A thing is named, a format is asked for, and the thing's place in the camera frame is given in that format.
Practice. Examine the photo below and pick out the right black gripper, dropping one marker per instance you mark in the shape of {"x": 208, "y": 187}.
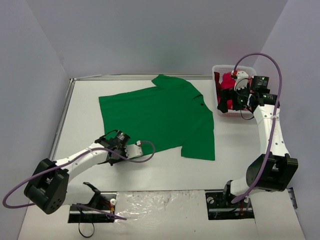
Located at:
{"x": 231, "y": 99}

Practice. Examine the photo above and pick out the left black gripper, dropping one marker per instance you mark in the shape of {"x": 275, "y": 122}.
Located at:
{"x": 115, "y": 155}

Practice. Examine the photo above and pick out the green t shirt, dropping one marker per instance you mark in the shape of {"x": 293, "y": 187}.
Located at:
{"x": 170, "y": 114}

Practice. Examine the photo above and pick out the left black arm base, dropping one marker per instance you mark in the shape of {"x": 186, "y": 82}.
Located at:
{"x": 105, "y": 203}

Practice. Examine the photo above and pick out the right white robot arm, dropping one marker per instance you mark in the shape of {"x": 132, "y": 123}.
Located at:
{"x": 274, "y": 168}

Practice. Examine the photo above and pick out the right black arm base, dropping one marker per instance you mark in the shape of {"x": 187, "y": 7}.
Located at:
{"x": 219, "y": 209}

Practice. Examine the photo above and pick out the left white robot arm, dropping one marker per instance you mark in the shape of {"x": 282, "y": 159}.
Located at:
{"x": 52, "y": 187}

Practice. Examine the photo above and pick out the red t shirt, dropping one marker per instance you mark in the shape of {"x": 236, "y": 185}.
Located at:
{"x": 223, "y": 81}

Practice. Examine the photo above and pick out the white plastic basket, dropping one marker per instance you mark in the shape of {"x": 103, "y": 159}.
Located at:
{"x": 224, "y": 68}

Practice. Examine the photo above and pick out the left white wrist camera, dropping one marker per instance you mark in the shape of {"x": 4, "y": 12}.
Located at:
{"x": 133, "y": 151}

